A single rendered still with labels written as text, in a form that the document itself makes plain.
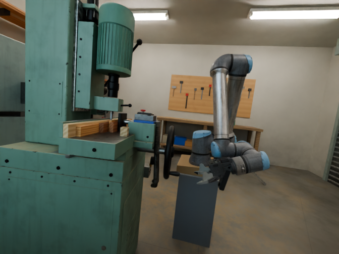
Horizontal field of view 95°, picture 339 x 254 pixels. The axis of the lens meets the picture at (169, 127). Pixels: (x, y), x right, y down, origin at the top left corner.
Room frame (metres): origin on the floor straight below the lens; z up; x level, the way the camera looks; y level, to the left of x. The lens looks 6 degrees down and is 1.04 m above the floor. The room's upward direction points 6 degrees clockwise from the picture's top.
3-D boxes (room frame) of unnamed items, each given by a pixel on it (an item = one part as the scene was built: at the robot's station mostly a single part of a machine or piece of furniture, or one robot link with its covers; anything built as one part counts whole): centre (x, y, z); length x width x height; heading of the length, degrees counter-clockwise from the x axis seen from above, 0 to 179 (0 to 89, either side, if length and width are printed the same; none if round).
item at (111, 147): (0.83, 0.22, 0.87); 0.61 x 0.30 x 0.06; 176
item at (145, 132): (0.83, 0.13, 0.91); 0.15 x 0.14 x 0.09; 176
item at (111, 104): (0.86, 0.35, 1.03); 0.14 x 0.07 x 0.09; 86
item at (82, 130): (0.89, 0.32, 0.92); 0.62 x 0.02 x 0.04; 176
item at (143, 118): (0.83, 0.13, 0.99); 0.13 x 0.11 x 0.06; 176
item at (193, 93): (3.90, -0.90, 1.50); 2.00 x 0.04 x 0.90; 79
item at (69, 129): (0.84, 0.35, 0.92); 0.60 x 0.02 x 0.05; 176
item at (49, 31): (0.87, 0.62, 1.16); 0.22 x 0.22 x 0.72; 86
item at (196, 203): (1.29, -0.29, 0.27); 0.30 x 0.30 x 0.55; 79
